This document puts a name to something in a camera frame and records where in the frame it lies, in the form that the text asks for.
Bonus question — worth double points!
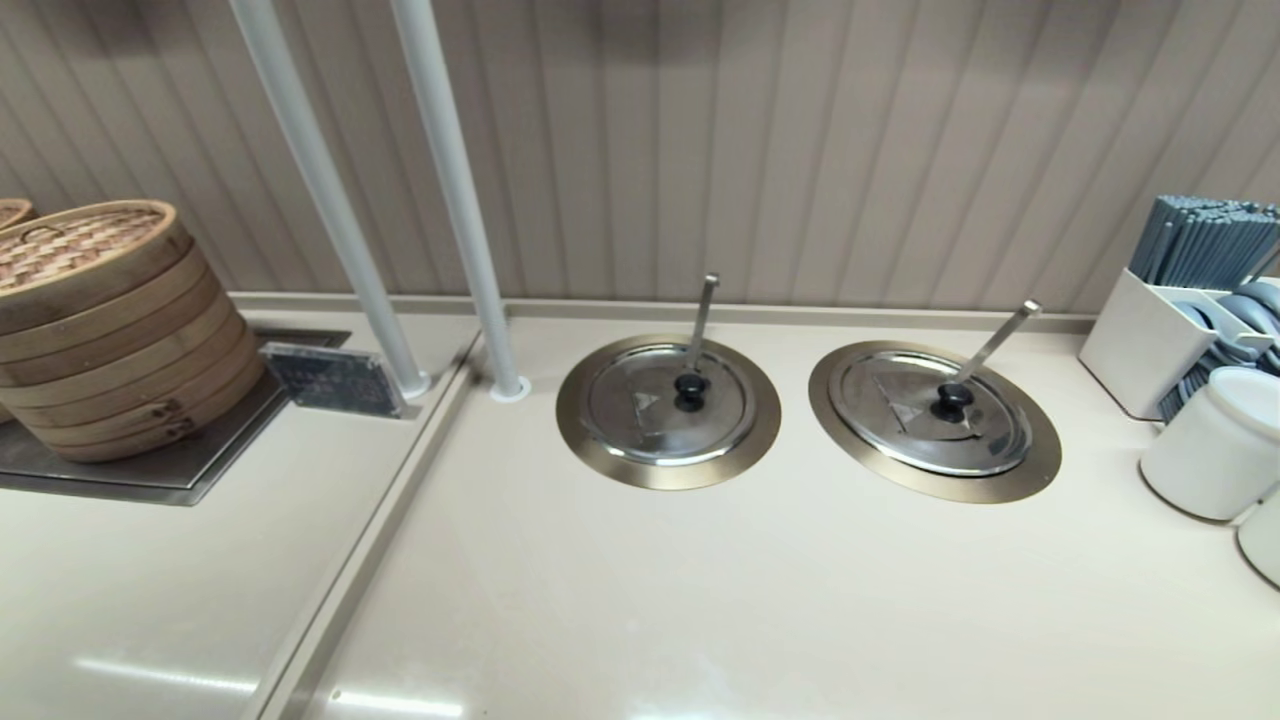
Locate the clear acrylic label sign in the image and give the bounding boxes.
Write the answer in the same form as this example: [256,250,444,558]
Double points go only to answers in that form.
[258,341,419,421]

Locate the slanted white metal pole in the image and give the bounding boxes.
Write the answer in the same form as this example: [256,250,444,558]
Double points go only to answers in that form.
[228,0,433,399]

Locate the left ladle handle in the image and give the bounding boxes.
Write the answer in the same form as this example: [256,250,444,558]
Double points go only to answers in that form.
[686,273,721,373]

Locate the steel ladle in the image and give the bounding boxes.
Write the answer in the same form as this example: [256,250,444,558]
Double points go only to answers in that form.
[955,300,1043,389]

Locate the stacked bamboo steamer baskets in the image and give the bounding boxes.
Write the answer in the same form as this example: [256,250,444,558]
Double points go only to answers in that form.
[0,198,266,464]

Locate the steel pot lid black knob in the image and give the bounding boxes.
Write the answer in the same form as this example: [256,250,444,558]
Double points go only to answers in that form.
[829,349,1035,478]
[585,343,758,467]

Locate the white cutlery holder box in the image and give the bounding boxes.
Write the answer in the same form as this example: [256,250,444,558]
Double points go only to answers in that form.
[1078,266,1280,423]

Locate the white metal pole with flange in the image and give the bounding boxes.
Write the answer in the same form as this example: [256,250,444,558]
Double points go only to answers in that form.
[388,0,532,403]

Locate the grey chopsticks bundle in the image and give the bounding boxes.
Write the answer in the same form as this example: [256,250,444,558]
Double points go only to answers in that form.
[1130,194,1280,291]

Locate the white ceramic jar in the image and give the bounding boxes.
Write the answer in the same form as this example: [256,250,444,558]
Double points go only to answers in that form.
[1140,366,1280,523]
[1237,488,1280,589]

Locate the steel steamer base plate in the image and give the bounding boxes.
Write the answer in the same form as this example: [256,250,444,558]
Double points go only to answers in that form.
[0,328,351,507]

